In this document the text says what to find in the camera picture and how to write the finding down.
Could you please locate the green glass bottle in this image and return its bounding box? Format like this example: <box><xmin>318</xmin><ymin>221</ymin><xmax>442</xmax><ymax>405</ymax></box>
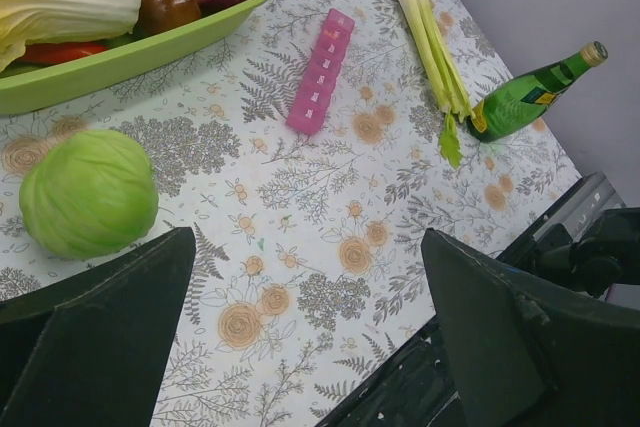
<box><xmin>467</xmin><ymin>41</ymin><xmax>608</xmax><ymax>143</ymax></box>

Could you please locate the pink weekly pill organizer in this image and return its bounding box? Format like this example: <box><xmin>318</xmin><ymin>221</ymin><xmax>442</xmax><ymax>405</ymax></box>
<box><xmin>286</xmin><ymin>8</ymin><xmax>355</xmax><ymax>136</ymax></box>

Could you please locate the red chili pepper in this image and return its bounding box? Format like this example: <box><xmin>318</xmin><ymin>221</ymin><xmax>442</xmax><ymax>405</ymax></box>
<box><xmin>18</xmin><ymin>42</ymin><xmax>108</xmax><ymax>65</ymax></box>

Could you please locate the brown shiitake mushroom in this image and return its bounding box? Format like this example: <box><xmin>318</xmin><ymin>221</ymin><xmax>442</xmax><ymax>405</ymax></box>
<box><xmin>138</xmin><ymin>0</ymin><xmax>202</xmax><ymax>35</ymax></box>

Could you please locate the floral patterned tablecloth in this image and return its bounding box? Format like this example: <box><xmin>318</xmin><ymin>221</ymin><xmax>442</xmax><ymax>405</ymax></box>
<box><xmin>1</xmin><ymin>0</ymin><xmax>578</xmax><ymax>426</ymax></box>

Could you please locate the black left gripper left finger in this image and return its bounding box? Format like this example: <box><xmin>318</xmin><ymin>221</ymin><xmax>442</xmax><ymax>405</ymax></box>
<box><xmin>1</xmin><ymin>227</ymin><xmax>195</xmax><ymax>426</ymax></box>

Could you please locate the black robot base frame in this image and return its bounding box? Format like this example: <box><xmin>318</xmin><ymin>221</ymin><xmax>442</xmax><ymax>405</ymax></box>
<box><xmin>321</xmin><ymin>173</ymin><xmax>639</xmax><ymax>426</ymax></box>

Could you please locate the round green cabbage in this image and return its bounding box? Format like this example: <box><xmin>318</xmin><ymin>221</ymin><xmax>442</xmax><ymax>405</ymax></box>
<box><xmin>19</xmin><ymin>130</ymin><xmax>159</xmax><ymax>260</ymax></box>

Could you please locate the celery stalk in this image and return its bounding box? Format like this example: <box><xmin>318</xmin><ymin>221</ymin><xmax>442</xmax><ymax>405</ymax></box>
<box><xmin>397</xmin><ymin>0</ymin><xmax>475</xmax><ymax>168</ymax></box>

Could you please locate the lime green plastic basket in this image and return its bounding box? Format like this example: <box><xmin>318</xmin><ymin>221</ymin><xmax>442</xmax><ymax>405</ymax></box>
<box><xmin>1</xmin><ymin>0</ymin><xmax>267</xmax><ymax>115</ymax></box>

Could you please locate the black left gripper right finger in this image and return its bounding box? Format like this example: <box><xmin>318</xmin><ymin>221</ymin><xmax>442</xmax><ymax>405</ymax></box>
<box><xmin>421</xmin><ymin>229</ymin><xmax>639</xmax><ymax>426</ymax></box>

